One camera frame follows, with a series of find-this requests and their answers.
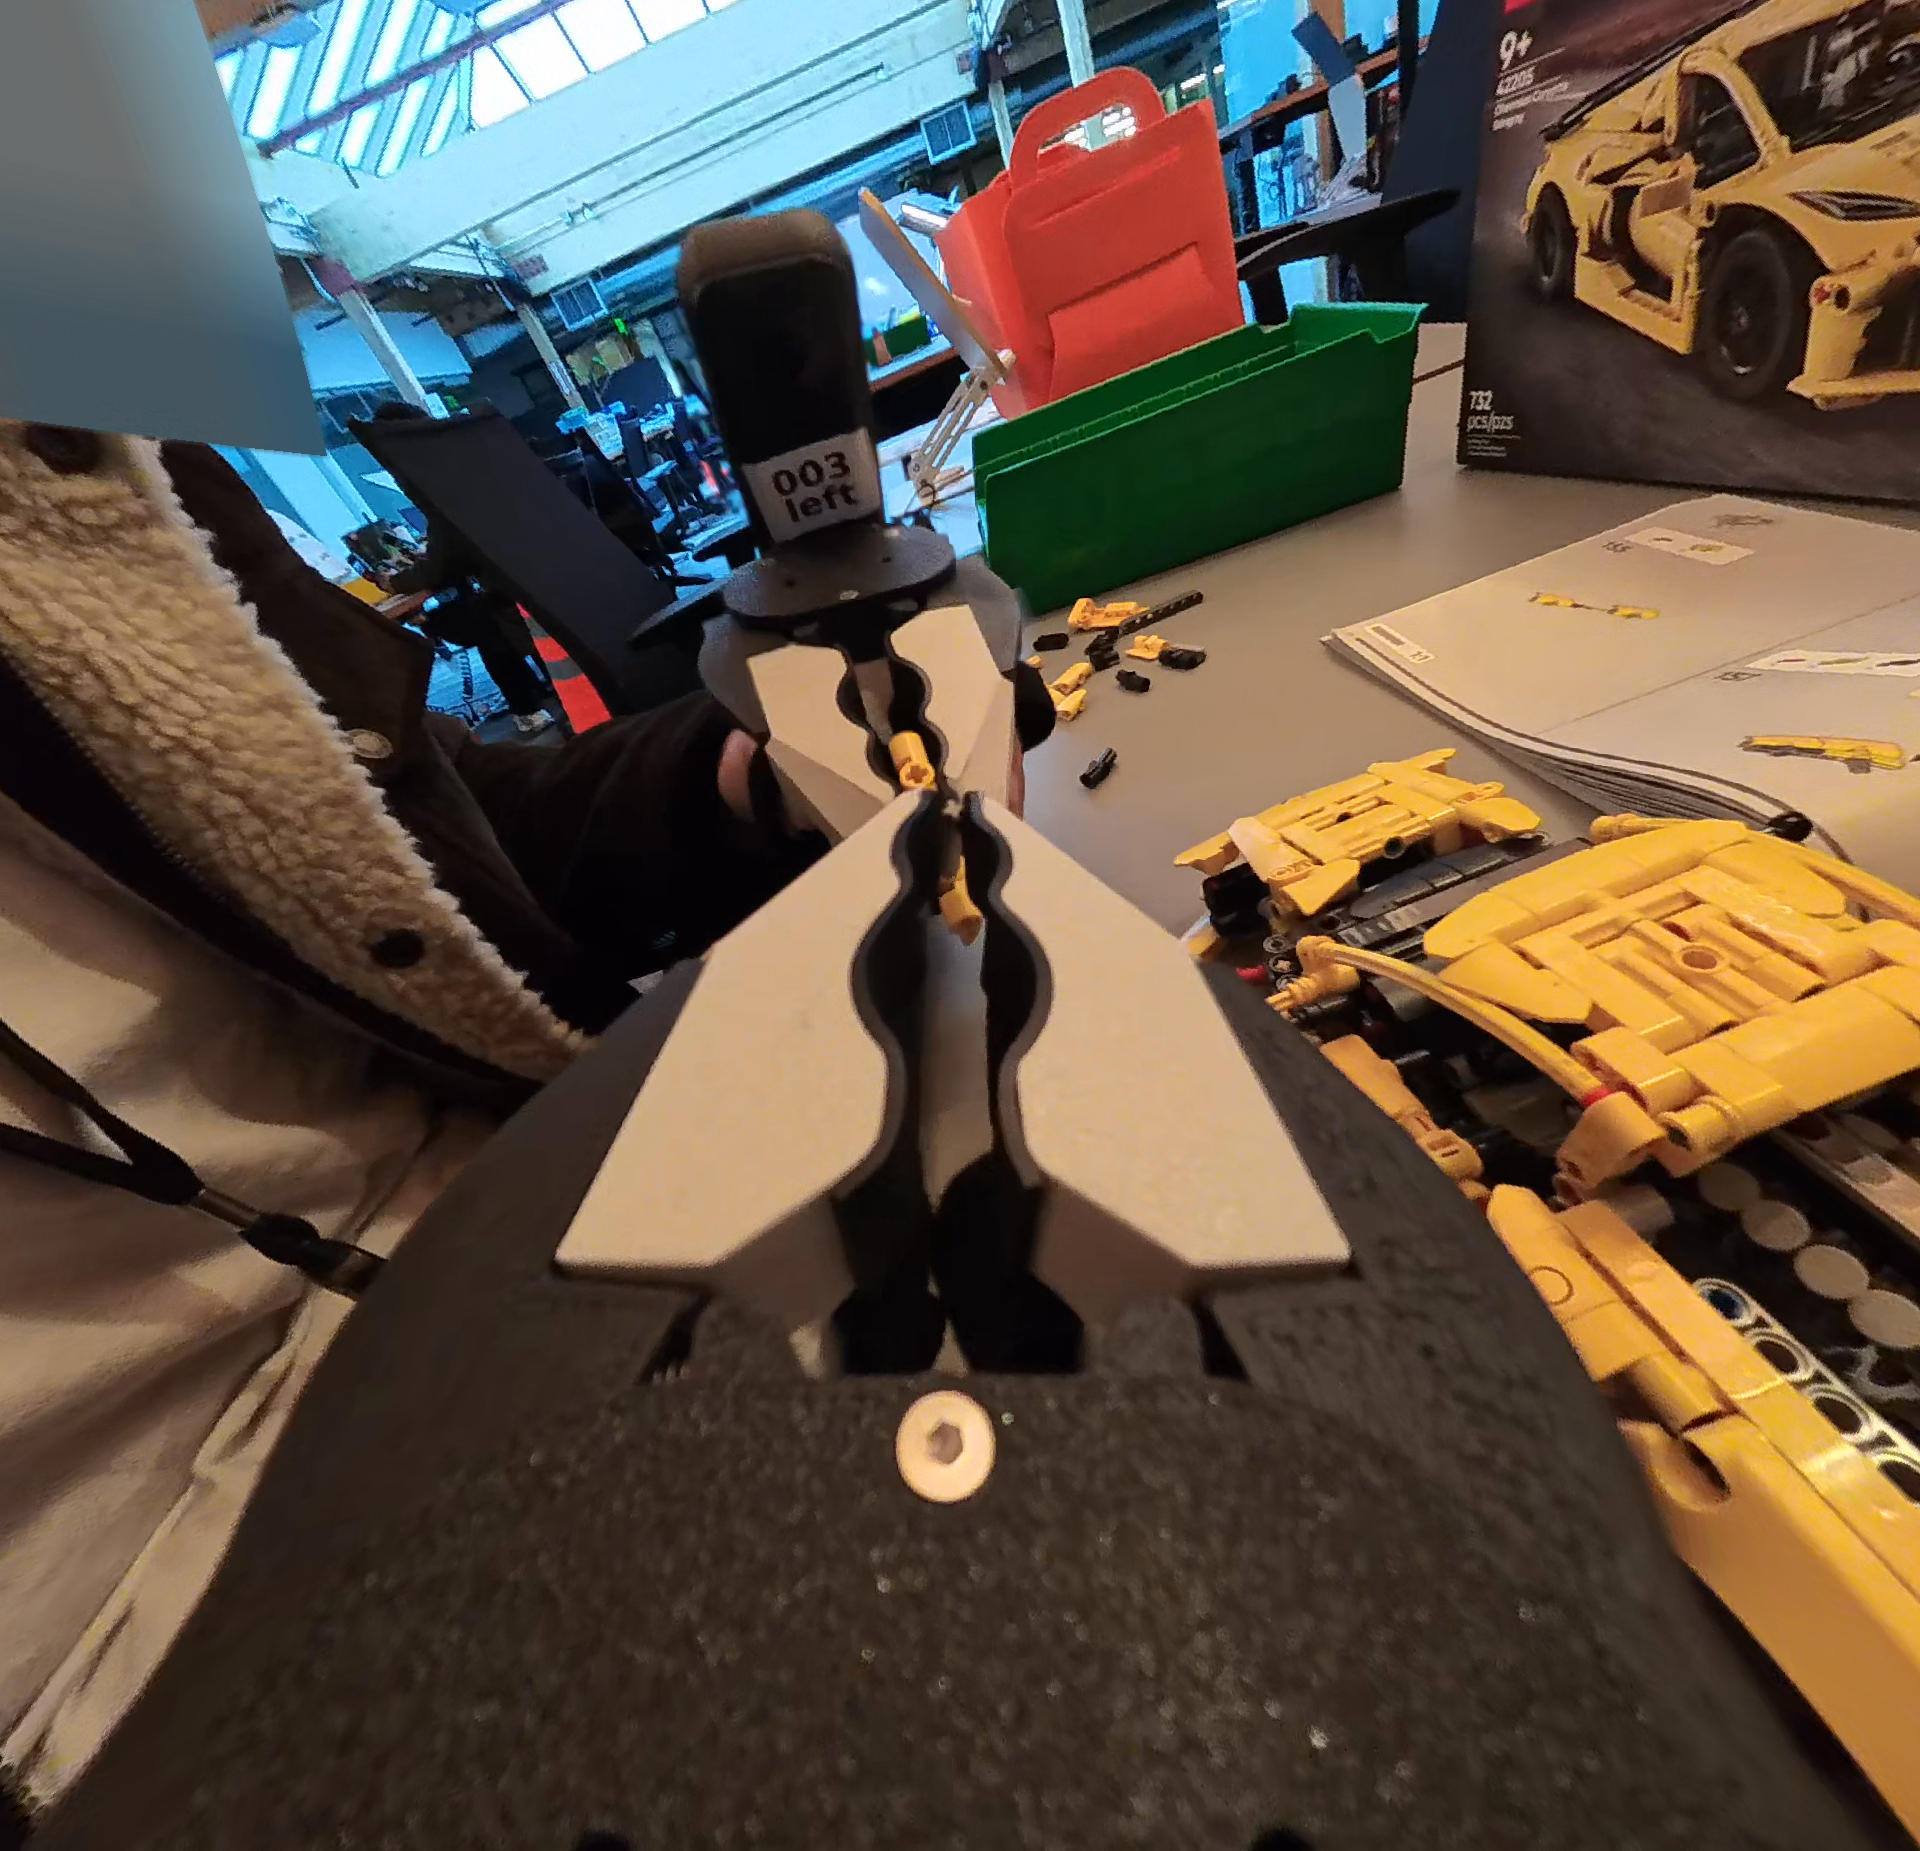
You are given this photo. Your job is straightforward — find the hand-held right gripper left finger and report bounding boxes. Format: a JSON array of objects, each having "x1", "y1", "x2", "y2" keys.
[{"x1": 552, "y1": 790, "x2": 948, "y2": 1375}]

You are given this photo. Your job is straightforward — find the black office chair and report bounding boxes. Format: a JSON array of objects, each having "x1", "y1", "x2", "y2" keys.
[
  {"x1": 349, "y1": 403, "x2": 724, "y2": 720},
  {"x1": 1232, "y1": 0, "x2": 1509, "y2": 327}
]

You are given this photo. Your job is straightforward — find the loose yellow and black bricks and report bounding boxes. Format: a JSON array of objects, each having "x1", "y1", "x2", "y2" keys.
[{"x1": 1032, "y1": 589, "x2": 1209, "y2": 791}]

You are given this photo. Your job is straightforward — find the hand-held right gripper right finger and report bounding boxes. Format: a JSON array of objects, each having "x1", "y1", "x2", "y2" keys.
[{"x1": 932, "y1": 793, "x2": 1352, "y2": 1375}]

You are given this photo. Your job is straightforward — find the person's left forearm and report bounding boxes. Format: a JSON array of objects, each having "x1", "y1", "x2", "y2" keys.
[{"x1": 435, "y1": 687, "x2": 834, "y2": 984}]

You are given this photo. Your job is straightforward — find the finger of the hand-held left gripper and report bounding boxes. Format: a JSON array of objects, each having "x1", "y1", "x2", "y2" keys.
[
  {"x1": 743, "y1": 639, "x2": 909, "y2": 844},
  {"x1": 897, "y1": 605, "x2": 1024, "y2": 823}
]

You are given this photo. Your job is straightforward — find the grey desk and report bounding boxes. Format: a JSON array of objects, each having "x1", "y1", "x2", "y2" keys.
[{"x1": 900, "y1": 321, "x2": 1920, "y2": 1851}]

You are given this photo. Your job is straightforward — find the green storage bin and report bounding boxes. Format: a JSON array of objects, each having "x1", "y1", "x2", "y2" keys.
[{"x1": 972, "y1": 303, "x2": 1426, "y2": 615}]

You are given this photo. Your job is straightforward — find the instruction booklet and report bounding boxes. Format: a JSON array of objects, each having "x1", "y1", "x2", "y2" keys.
[{"x1": 1323, "y1": 494, "x2": 1920, "y2": 870}]

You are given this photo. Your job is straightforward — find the metal folding stand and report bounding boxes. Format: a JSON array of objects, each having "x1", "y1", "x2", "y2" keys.
[{"x1": 858, "y1": 186, "x2": 1018, "y2": 509}]

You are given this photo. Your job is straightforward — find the black lanyard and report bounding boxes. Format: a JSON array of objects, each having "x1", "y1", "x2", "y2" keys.
[{"x1": 0, "y1": 1018, "x2": 384, "y2": 1299}]

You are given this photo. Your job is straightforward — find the yellow brick toy car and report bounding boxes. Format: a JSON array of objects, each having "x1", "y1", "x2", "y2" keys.
[{"x1": 1174, "y1": 747, "x2": 1920, "y2": 1838}]

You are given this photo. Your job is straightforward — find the dark toy car box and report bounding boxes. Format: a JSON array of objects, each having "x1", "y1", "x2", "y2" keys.
[{"x1": 1456, "y1": 0, "x2": 1920, "y2": 502}]

